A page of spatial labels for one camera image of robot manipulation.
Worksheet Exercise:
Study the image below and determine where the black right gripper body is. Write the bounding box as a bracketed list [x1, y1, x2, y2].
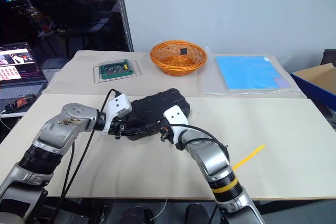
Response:
[158, 125, 174, 143]

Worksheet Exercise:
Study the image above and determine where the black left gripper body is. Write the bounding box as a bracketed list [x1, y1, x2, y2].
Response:
[108, 118, 130, 140]

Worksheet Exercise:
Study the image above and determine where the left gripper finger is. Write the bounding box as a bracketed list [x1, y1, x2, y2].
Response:
[124, 129, 148, 137]

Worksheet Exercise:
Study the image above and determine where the black tool case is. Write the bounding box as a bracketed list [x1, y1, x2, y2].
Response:
[125, 88, 191, 142]

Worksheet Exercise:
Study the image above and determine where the beige paper table cover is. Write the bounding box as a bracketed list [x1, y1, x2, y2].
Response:
[41, 49, 308, 99]

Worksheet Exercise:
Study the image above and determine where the green circuit board in tray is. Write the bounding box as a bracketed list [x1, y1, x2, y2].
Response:
[92, 59, 143, 84]

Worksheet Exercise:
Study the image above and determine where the orange woven basket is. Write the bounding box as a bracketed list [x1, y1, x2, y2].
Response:
[149, 40, 208, 76]

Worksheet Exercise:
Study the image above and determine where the blue sheet in plastic bag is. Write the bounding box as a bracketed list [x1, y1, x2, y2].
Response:
[197, 46, 303, 97]

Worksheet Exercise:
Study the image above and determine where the dark rounded shape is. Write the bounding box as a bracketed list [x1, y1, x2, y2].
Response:
[184, 202, 211, 224]

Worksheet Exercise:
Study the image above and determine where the yellow plastic strip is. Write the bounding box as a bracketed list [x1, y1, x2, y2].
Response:
[232, 143, 267, 171]

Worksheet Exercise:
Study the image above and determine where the black smartphone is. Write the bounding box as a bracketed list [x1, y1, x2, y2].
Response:
[5, 93, 37, 115]

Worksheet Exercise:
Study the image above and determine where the open laptop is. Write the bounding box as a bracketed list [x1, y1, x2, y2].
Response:
[0, 41, 49, 99]

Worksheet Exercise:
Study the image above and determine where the blue cardboard box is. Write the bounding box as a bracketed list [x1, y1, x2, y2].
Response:
[290, 62, 336, 111]

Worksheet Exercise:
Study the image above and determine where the black chair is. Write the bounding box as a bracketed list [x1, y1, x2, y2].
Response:
[322, 48, 336, 68]

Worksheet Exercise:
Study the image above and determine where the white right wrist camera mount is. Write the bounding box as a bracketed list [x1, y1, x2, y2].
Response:
[163, 105, 190, 145]

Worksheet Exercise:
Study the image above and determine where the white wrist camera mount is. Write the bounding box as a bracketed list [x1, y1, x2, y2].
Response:
[103, 93, 132, 134]
[163, 105, 190, 145]

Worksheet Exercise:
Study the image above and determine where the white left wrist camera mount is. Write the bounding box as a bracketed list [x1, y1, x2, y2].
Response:
[103, 93, 132, 134]

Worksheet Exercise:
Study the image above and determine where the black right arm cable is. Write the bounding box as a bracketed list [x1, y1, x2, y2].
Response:
[175, 125, 229, 157]

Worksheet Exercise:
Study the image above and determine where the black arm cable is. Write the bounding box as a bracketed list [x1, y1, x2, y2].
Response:
[48, 88, 123, 224]
[175, 125, 229, 157]

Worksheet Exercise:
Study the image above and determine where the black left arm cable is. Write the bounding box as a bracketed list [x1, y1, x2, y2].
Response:
[48, 88, 123, 224]

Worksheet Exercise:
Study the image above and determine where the thin white cable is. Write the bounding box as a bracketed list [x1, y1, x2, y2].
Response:
[150, 198, 169, 221]

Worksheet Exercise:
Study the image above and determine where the white charging cable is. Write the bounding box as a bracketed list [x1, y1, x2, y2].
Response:
[0, 110, 13, 132]

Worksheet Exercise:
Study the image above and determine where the grey metal partition post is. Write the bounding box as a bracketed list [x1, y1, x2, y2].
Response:
[112, 0, 135, 52]

